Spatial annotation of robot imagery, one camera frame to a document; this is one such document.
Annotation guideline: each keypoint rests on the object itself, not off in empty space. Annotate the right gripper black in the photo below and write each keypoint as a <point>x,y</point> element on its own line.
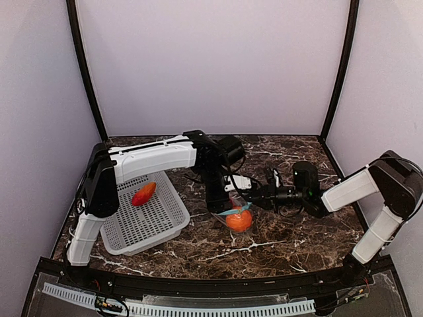
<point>269,199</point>

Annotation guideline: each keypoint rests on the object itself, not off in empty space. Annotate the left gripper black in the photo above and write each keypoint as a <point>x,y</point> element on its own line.
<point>216,203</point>

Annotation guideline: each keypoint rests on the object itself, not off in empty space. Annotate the clear zip top bag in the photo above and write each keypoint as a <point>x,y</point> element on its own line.
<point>238,204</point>

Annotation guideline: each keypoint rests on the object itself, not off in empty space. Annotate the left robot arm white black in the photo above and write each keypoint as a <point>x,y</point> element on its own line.
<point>97,195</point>

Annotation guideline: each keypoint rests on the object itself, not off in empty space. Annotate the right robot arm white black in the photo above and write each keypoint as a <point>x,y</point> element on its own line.
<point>397,180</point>

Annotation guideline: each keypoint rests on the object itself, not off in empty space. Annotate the white perforated plastic basket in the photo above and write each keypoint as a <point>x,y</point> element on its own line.
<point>132,230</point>

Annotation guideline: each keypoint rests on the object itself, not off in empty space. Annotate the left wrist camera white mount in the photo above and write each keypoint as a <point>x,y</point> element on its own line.
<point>243,183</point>

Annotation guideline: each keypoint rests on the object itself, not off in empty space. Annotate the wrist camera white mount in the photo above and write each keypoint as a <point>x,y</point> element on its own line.
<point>273,177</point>
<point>243,183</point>

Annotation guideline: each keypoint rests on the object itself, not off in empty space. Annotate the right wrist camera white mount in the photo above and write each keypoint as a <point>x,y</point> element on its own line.
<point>273,177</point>

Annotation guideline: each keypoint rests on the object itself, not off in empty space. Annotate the black front rail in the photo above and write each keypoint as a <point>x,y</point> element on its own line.
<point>317,284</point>

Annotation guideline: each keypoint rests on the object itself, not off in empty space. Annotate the white slotted cable duct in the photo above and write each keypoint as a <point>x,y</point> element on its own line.
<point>152,305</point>

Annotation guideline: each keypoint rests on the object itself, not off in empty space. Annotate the right black frame post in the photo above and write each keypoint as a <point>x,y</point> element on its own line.
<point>342,69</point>

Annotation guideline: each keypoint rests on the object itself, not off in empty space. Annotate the black frame post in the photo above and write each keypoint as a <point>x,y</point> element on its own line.
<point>84,69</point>
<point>342,69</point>

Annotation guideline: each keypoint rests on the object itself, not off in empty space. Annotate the left black frame post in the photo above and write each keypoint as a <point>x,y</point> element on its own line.
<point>84,69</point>

